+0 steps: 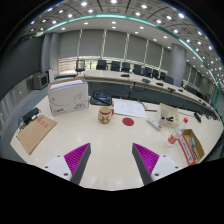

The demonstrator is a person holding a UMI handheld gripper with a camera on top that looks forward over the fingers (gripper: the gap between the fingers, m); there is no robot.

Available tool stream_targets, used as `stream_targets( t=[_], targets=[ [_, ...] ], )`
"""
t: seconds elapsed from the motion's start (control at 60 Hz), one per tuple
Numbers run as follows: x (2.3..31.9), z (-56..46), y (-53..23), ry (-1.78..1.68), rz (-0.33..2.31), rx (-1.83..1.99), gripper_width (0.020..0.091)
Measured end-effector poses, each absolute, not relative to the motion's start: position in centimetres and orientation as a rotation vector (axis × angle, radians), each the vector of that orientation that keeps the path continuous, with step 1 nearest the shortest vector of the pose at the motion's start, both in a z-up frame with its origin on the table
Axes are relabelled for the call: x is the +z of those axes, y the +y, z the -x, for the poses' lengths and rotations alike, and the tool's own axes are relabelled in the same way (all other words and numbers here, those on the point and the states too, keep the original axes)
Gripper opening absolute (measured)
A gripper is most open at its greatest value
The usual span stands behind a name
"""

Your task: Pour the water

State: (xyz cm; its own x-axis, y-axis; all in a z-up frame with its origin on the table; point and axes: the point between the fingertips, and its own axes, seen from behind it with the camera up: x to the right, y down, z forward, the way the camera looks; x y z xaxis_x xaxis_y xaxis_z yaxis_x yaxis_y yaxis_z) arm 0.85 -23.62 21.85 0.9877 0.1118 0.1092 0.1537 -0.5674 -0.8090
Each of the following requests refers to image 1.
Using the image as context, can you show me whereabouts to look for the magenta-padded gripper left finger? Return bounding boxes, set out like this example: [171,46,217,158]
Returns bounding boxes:
[42,142,92,186]

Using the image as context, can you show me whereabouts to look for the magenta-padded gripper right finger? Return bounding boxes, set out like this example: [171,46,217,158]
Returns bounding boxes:
[131,142,183,186]

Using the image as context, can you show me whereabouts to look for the clear red-capped water bottle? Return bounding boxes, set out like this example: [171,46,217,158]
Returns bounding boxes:
[165,117,189,148]

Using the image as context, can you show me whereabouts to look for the white remote control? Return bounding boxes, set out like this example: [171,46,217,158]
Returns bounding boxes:
[146,117,163,132]

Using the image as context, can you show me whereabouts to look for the open brown cardboard box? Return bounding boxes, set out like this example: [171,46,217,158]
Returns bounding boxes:
[177,128,206,167]

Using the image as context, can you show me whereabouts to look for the flat round red coaster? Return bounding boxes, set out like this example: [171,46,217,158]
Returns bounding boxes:
[121,117,135,127]

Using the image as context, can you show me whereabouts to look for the black binder clip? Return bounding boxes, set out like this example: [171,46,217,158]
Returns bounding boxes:
[161,115,174,123]

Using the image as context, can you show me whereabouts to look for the grey-green board eraser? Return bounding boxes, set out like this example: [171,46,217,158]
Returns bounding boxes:
[189,136,197,150]

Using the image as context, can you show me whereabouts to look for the red floral ceramic mug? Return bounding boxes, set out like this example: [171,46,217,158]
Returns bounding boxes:
[97,106,115,125]

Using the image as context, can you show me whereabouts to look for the white desk organizer box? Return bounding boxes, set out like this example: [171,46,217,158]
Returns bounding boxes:
[158,102,181,129]

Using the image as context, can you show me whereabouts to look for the white printed paper sheet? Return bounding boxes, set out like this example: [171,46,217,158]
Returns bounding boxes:
[112,98,148,120]

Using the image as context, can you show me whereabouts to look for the white cardboard paper carton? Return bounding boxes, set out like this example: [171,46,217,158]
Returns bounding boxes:
[46,78,90,117]

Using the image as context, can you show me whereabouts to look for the black stapler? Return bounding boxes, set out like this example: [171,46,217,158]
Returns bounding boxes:
[18,107,41,126]

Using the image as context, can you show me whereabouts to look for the grey box monitor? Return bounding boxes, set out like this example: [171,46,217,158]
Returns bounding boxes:
[31,72,50,90]

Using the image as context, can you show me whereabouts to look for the long curved conference desk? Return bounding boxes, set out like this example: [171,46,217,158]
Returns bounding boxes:
[76,69,221,118]

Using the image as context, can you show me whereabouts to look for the row of black office chairs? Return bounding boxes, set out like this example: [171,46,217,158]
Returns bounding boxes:
[74,59,201,95]

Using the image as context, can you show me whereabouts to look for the ceiling lights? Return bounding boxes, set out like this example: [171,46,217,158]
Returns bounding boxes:
[19,0,224,88]

